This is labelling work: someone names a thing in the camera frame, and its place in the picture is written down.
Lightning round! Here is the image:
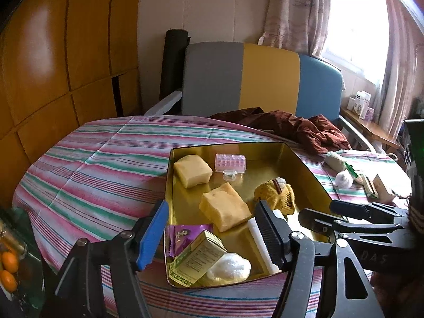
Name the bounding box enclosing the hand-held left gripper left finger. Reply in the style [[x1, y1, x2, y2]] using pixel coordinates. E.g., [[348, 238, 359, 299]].
[[55, 200, 170, 318]]

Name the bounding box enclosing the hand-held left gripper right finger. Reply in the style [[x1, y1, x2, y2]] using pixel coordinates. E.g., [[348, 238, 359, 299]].
[[254, 200, 380, 318]]

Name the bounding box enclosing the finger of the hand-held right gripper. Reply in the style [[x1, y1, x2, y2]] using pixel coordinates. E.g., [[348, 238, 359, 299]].
[[298, 208, 348, 239], [330, 200, 408, 221]]

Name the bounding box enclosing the white plastic bar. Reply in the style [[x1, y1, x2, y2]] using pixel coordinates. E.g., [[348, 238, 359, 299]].
[[248, 217, 282, 274]]

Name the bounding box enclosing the cracker packet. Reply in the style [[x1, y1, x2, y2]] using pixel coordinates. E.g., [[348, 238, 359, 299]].
[[360, 175, 379, 200]]

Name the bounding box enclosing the purple packet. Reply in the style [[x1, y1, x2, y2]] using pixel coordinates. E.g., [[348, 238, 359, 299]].
[[166, 223, 213, 257]]

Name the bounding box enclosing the yellow knitted hat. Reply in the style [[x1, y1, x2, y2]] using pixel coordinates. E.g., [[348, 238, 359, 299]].
[[253, 177, 295, 216]]

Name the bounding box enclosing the green yellow carton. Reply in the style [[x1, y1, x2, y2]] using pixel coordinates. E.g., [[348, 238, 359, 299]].
[[168, 230, 227, 287]]

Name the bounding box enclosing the yellow sponge block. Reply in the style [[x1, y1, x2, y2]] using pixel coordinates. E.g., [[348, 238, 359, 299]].
[[199, 182, 252, 232], [174, 154, 213, 189]]

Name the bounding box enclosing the white plastic bag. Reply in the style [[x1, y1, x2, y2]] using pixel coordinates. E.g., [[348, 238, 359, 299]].
[[207, 253, 252, 284]]

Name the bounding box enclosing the gold tin box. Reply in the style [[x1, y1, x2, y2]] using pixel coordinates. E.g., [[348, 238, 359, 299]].
[[164, 142, 348, 289]]

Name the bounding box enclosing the beige sock roll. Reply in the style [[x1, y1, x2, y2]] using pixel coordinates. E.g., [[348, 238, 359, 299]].
[[324, 151, 347, 173]]

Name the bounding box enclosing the pink pill organizer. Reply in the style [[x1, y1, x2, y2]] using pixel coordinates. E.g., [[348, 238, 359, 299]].
[[215, 153, 247, 174]]

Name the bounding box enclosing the small cardboard box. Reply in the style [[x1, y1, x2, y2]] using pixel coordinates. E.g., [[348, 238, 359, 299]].
[[373, 173, 397, 205]]

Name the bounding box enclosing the white sock ball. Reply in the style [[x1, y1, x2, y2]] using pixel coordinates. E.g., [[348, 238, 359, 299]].
[[335, 170, 354, 189]]

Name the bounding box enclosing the dark green object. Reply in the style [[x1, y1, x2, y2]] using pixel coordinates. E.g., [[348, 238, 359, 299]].
[[404, 118, 424, 199]]

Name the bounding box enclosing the wooden side table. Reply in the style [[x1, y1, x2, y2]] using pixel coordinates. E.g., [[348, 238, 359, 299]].
[[341, 106, 400, 149]]

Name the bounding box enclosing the striped tablecloth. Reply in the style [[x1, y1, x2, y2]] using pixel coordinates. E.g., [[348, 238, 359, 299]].
[[12, 115, 411, 318]]

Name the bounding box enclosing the maroon jacket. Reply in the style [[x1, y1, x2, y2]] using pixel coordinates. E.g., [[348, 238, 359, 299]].
[[209, 107, 352, 154]]

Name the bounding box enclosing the white box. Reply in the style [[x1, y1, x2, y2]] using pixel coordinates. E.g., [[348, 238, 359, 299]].
[[348, 91, 372, 118]]

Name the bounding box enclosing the patterned curtain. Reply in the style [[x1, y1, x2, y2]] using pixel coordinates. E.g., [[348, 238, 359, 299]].
[[258, 0, 332, 57], [378, 0, 424, 140]]

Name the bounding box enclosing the grey yellow blue armchair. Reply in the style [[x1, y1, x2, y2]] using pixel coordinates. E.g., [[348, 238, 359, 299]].
[[142, 41, 375, 153]]

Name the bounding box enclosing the black rolled mat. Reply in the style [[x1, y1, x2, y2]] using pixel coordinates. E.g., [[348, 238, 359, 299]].
[[160, 28, 189, 101]]

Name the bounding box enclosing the window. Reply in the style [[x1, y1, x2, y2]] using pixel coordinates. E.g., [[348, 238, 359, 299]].
[[321, 0, 391, 83]]

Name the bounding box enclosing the wooden wardrobe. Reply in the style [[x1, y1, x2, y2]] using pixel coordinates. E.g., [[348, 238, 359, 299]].
[[0, 0, 143, 179]]

